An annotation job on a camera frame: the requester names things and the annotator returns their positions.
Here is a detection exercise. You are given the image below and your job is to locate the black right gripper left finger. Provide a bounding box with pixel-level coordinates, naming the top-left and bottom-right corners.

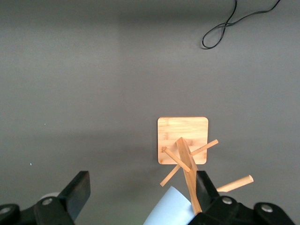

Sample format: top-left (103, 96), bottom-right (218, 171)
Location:
top-left (0, 170), bottom-right (91, 225)

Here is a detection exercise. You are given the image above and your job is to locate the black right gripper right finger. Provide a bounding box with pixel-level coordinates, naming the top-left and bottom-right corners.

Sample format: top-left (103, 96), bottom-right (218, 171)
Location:
top-left (188, 170), bottom-right (295, 225)

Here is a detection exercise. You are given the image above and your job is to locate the light blue cup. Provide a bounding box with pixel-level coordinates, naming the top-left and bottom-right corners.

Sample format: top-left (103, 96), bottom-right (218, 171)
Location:
top-left (142, 186), bottom-right (195, 225)

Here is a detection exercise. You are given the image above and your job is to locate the wooden mug tree stand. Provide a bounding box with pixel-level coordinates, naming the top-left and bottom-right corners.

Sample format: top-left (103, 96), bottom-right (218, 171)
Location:
top-left (156, 116), bottom-right (254, 214)

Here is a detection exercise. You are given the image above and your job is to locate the thin black loose cable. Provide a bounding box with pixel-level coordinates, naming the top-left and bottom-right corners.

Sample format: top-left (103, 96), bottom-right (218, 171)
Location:
top-left (201, 0), bottom-right (282, 50)

